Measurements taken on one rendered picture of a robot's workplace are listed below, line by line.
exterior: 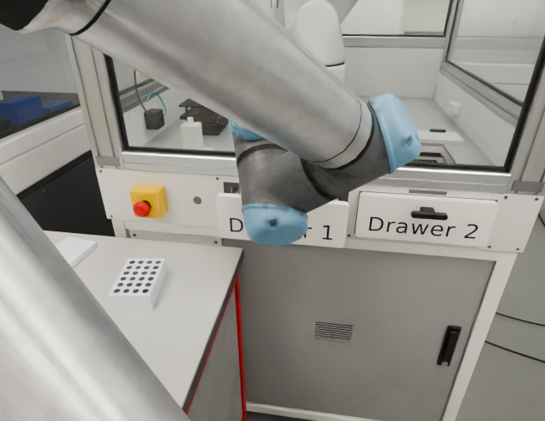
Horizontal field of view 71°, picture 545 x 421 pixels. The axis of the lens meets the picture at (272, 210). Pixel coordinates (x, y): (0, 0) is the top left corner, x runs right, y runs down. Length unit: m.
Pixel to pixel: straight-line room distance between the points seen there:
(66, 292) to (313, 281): 0.86
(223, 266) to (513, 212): 0.65
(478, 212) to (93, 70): 0.88
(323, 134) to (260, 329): 0.93
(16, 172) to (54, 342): 1.14
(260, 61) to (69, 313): 0.18
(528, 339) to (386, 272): 1.17
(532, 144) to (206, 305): 0.73
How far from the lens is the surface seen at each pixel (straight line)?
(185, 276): 0.90
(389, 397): 1.38
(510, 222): 1.00
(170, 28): 0.22
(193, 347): 0.75
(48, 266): 0.24
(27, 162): 1.38
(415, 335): 1.18
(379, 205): 0.89
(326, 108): 0.31
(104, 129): 0.99
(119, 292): 0.84
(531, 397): 1.87
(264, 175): 0.45
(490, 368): 1.89
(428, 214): 0.87
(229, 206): 0.86
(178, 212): 1.00
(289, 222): 0.43
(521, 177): 0.96
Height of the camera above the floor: 1.31
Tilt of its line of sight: 29 degrees down
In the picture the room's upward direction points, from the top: straight up
